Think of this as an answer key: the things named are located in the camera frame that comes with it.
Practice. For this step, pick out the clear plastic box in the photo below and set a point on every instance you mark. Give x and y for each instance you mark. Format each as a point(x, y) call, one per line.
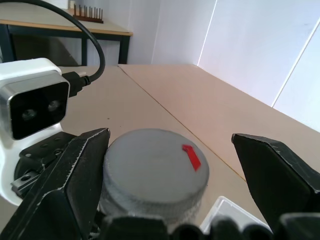
point(226, 212)

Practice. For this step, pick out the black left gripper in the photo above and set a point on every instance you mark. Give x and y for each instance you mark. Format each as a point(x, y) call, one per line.
point(45, 152)

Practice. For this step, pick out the grey round knob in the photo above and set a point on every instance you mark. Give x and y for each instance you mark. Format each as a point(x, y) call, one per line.
point(152, 170)

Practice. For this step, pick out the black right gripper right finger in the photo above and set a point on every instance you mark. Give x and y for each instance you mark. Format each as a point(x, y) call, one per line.
point(277, 180)

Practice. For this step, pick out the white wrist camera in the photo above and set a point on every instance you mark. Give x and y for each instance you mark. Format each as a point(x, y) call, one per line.
point(30, 105)

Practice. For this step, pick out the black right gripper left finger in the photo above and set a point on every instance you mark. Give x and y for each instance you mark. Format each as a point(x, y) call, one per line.
point(62, 190)

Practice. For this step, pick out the brown wooden peg rack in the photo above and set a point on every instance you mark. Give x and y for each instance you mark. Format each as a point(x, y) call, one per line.
point(88, 16)

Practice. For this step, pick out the wooden table with dark legs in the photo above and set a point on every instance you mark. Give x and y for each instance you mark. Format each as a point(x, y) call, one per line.
point(62, 27)

